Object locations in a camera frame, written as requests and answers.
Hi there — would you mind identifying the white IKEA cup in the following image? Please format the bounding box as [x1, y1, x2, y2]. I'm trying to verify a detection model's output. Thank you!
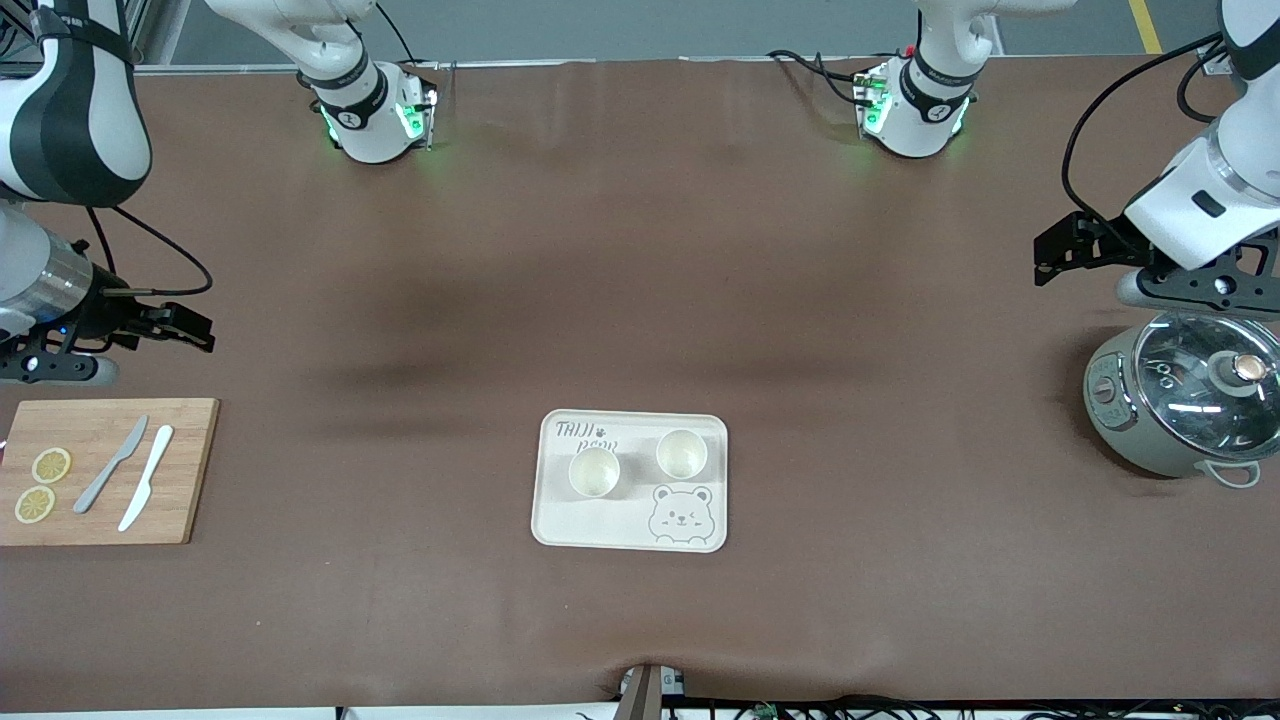
[568, 447, 622, 500]
[655, 428, 710, 481]

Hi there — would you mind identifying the wooden cutting board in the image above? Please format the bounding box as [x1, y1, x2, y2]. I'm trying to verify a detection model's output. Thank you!
[0, 398, 220, 547]

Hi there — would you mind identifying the white plastic knife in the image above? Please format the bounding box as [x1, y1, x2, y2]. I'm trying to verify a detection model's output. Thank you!
[118, 425, 174, 533]

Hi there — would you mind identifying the grey plastic knife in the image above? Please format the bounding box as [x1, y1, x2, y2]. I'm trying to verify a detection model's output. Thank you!
[73, 415, 149, 515]

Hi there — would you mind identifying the grey-green electric pot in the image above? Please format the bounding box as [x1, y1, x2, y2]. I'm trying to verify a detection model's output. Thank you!
[1083, 312, 1280, 489]

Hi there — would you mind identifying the glass pot lid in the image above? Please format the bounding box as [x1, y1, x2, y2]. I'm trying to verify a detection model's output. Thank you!
[1133, 308, 1280, 461]

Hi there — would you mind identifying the brown table cover mat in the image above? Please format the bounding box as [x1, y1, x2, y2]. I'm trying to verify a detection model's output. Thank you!
[0, 55, 1280, 713]

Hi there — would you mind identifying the cream tray with bear print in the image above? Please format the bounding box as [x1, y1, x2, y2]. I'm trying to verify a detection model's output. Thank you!
[530, 409, 729, 554]

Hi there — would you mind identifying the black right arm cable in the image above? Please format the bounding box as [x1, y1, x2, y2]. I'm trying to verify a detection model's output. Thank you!
[85, 203, 214, 298]

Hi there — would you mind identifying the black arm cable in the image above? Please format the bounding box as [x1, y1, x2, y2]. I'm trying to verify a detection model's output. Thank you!
[85, 203, 214, 298]
[1062, 33, 1226, 263]

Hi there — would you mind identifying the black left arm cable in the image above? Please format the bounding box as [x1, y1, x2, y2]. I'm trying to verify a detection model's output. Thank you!
[1062, 33, 1226, 263]

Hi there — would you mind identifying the black left base cable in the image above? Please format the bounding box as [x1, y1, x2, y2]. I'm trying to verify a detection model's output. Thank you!
[767, 50, 871, 106]

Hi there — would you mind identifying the black base cable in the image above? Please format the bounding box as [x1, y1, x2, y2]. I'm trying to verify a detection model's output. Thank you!
[375, 0, 419, 66]
[767, 50, 871, 106]

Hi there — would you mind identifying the black right base cable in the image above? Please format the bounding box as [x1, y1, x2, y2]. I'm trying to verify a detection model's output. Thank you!
[375, 0, 419, 66]

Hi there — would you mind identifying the brown camera post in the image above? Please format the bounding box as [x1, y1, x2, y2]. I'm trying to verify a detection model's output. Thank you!
[620, 664, 687, 720]

